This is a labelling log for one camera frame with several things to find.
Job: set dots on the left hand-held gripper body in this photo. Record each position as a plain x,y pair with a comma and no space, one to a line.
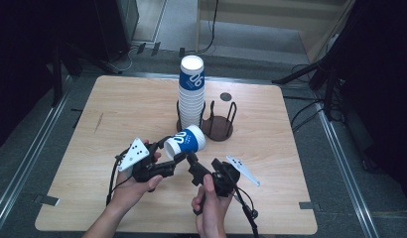
148,170

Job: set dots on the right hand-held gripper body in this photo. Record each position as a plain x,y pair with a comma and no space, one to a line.
226,178

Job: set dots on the blue and white paper cup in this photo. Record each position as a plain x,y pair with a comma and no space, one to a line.
186,140

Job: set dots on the stack of paper cups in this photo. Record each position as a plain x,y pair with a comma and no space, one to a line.
191,99

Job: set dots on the person's left hand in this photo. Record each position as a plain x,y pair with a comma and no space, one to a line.
132,191

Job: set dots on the person's right hand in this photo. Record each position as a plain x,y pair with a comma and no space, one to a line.
211,211

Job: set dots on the dark cup holder with rods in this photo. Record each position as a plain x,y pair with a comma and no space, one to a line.
219,129
183,126

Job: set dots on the dark round table grommet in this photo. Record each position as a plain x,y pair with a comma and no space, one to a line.
226,96

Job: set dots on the grey tape strip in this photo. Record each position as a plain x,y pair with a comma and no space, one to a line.
47,200
309,206

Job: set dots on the black metal stand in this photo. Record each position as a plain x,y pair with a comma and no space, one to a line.
57,76

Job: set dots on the dark cabinet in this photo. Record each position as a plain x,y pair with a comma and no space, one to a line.
115,26

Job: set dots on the black tripod stand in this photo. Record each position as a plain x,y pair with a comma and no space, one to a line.
324,62

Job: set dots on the light wooden platform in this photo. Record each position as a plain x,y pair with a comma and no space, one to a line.
257,20

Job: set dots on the aluminium floor rail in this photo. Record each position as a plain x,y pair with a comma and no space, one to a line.
347,172
32,145

